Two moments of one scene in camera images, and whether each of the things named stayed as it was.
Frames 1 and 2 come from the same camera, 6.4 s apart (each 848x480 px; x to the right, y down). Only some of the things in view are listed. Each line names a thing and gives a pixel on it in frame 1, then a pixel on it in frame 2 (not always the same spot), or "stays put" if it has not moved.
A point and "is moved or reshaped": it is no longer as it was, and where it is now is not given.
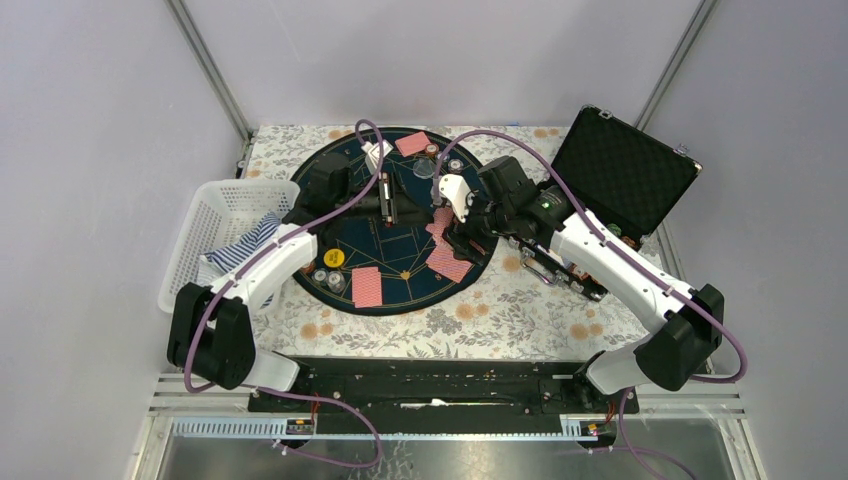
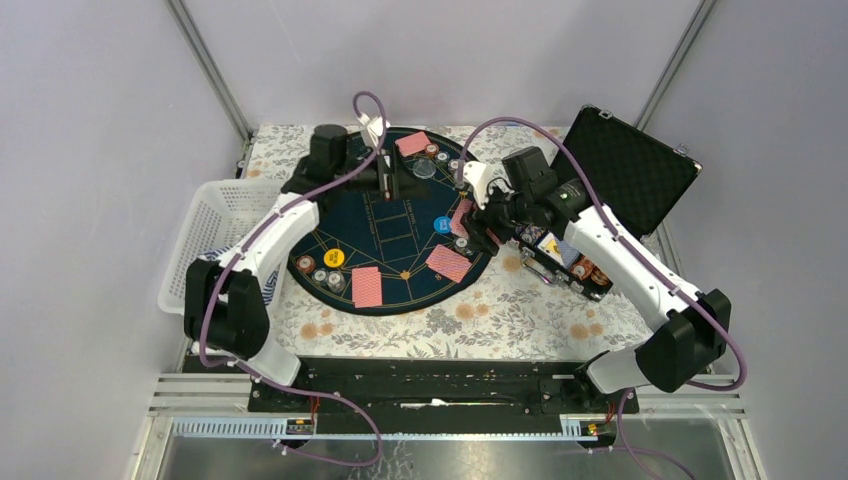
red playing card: (367, 287) stays put
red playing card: (366, 287) stays put
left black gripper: (409, 211) to (409, 186)
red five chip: (431, 150) stays put
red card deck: (443, 254) is moved or reshaped
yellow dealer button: (334, 257) stays put
